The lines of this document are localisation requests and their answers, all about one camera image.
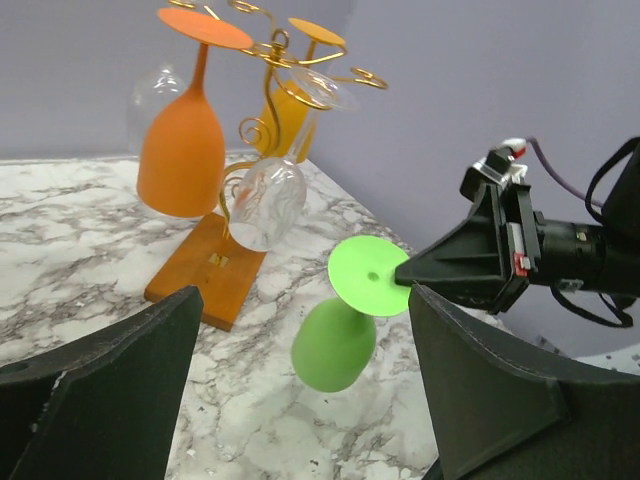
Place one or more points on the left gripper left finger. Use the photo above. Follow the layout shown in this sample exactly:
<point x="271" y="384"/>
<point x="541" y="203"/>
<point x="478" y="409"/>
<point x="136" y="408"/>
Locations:
<point x="104" y="406"/>

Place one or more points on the orange plastic goblet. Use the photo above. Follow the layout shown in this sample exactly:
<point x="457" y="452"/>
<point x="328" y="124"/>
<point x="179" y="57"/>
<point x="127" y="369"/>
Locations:
<point x="183" y="155"/>

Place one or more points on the clear wine glass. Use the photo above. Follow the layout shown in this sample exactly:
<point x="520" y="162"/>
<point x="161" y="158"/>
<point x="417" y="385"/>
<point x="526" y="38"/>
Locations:
<point x="150" y="94"/>
<point x="272" y="194"/>

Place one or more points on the yellow plastic goblet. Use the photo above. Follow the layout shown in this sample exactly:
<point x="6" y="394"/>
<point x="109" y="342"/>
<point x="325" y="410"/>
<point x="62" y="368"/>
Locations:
<point x="289" y="100"/>

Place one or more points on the green plastic goblet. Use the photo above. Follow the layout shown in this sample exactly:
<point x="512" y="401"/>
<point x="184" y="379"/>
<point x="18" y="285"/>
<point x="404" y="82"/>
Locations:
<point x="337" y="339"/>

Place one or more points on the gold wire glass rack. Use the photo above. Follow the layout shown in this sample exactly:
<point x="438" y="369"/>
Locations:
<point x="209" y="258"/>

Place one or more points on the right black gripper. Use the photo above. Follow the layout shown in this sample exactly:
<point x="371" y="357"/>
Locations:
<point x="467" y="265"/>

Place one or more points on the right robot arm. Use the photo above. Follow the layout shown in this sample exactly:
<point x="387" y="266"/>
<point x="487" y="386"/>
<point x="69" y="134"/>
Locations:
<point x="504" y="245"/>

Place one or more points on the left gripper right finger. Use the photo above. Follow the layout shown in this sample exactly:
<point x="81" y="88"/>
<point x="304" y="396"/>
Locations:
<point x="502" y="408"/>

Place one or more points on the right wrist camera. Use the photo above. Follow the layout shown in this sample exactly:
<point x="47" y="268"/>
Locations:
<point x="499" y="167"/>

